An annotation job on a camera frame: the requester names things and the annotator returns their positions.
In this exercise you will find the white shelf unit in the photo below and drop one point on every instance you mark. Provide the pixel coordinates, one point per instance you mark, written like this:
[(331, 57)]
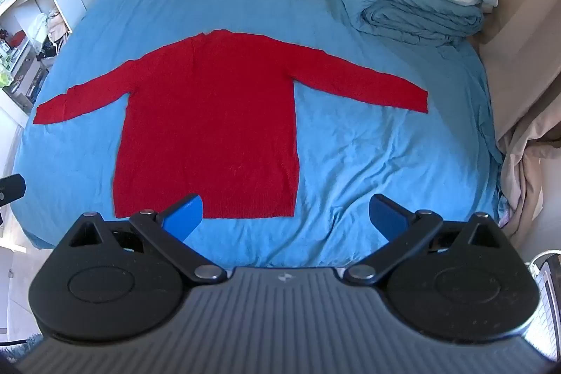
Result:
[(26, 6)]

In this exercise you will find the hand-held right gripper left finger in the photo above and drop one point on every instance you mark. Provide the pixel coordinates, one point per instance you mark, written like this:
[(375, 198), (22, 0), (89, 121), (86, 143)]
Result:
[(186, 218)]

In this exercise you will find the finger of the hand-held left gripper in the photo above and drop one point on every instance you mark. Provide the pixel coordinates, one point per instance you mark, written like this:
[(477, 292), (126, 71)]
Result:
[(12, 189)]

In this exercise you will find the blue bed sheet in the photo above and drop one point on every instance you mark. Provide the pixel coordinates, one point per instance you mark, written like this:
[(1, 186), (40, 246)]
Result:
[(359, 163)]

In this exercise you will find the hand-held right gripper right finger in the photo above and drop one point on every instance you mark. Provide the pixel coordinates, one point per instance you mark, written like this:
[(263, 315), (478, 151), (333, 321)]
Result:
[(386, 217)]

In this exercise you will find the beige cloth bundle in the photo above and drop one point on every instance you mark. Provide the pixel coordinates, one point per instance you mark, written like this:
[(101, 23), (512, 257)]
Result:
[(57, 28)]

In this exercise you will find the beige curtain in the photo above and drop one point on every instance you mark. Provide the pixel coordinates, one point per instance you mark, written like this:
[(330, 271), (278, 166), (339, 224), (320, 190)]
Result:
[(521, 49)]

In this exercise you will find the red box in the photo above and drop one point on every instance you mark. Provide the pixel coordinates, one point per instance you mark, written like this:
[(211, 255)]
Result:
[(17, 39)]

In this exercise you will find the white heater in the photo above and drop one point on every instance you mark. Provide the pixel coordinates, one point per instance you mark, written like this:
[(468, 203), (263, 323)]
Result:
[(547, 304)]

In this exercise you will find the red knit sweater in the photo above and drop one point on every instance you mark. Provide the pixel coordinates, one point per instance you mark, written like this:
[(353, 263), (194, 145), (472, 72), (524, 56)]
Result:
[(210, 128)]

